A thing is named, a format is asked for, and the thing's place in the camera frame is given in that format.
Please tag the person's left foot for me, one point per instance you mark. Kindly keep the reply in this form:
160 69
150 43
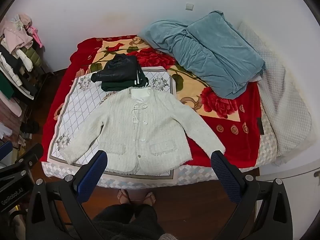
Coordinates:
124 197

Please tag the red floral blanket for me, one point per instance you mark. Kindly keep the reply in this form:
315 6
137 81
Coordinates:
225 130

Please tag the teal plush blanket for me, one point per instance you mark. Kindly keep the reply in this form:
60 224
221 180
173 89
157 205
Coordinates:
212 55

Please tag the pink garments on rack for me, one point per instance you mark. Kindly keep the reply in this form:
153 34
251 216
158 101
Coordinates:
17 33

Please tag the bed with checkered sheet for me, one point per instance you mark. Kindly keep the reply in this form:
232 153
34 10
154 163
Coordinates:
200 173

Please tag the dark green hanging garment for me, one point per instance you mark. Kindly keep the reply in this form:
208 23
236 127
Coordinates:
5 87

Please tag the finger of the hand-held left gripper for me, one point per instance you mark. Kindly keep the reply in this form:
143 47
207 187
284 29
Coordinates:
30 156
5 151

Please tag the white crumpled cloth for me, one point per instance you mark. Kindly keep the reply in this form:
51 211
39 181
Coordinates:
5 129

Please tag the olive green puffer jacket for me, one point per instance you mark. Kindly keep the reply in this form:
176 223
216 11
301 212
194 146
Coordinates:
33 56

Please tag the green garment with white stripes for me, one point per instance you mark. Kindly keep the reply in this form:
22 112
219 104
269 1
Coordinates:
117 86

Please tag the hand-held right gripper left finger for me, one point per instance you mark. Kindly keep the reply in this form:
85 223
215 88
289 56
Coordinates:
92 173

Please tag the person's foot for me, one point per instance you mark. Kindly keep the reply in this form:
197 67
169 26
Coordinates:
150 198
124 197

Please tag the person's right foot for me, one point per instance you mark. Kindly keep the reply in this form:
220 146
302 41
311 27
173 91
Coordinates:
150 198

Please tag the black leather jacket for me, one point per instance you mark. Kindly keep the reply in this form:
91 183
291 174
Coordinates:
117 70

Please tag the white textured bedspread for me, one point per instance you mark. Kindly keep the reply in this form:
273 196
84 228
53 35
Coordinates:
282 100

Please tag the person's legs in dark trousers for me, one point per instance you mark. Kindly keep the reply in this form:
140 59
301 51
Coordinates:
127 222

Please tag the white puffer jacket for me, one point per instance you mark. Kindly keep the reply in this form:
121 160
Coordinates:
15 65

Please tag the white printed quilted cloth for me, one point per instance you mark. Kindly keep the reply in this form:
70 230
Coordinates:
82 100

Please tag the white wall switch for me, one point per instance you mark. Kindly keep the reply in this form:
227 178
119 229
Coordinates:
189 6

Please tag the white fuzzy jacket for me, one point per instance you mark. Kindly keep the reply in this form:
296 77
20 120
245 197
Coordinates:
150 120

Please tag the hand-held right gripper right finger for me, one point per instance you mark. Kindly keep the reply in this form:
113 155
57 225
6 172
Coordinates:
225 173

